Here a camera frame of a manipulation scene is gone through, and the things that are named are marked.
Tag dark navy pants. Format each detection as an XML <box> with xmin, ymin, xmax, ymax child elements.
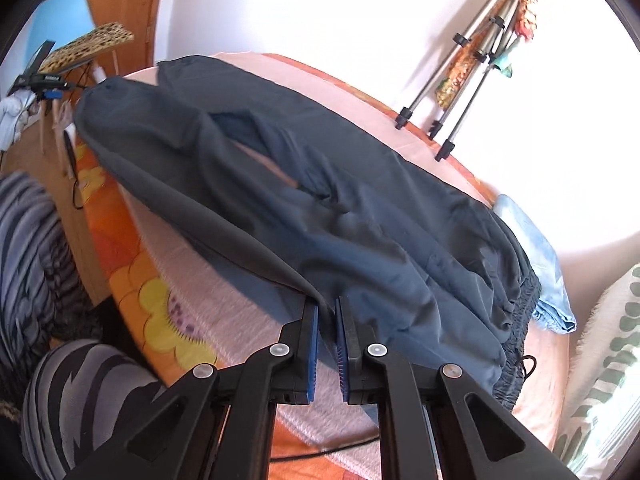
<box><xmin>74</xmin><ymin>55</ymin><xmax>540</xmax><ymax>408</ymax></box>

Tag pink blanket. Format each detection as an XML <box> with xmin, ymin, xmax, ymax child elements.
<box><xmin>119</xmin><ymin>51</ymin><xmax>572</xmax><ymax>461</ymax></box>

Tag striped grey trousers leg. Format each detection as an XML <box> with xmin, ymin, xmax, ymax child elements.
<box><xmin>1</xmin><ymin>172</ymin><xmax>165</xmax><ymax>479</ymax></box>

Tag folded light blue jeans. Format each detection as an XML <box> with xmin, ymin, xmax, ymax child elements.
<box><xmin>492</xmin><ymin>194</ymin><xmax>577</xmax><ymax>335</ymax></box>

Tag green patterned white pillow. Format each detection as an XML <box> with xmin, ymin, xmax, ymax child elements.
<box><xmin>553</xmin><ymin>266</ymin><xmax>639</xmax><ymax>479</ymax></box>

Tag silver folded tripod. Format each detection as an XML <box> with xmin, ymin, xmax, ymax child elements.
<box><xmin>395</xmin><ymin>0</ymin><xmax>537</xmax><ymax>162</ymax></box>

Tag leopard print seat cushion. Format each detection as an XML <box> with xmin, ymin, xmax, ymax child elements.
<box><xmin>39</xmin><ymin>22</ymin><xmax>134</xmax><ymax>74</ymax></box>

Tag colourful scarf on tripod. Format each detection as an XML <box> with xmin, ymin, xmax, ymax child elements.
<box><xmin>434</xmin><ymin>0</ymin><xmax>537</xmax><ymax>112</ymax></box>

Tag wooden door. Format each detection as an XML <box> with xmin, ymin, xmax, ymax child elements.
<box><xmin>58</xmin><ymin>0</ymin><xmax>170</xmax><ymax>82</ymax></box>

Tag black cable on bed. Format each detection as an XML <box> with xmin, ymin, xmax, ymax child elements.
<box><xmin>268</xmin><ymin>433</ymin><xmax>381</xmax><ymax>463</ymax></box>

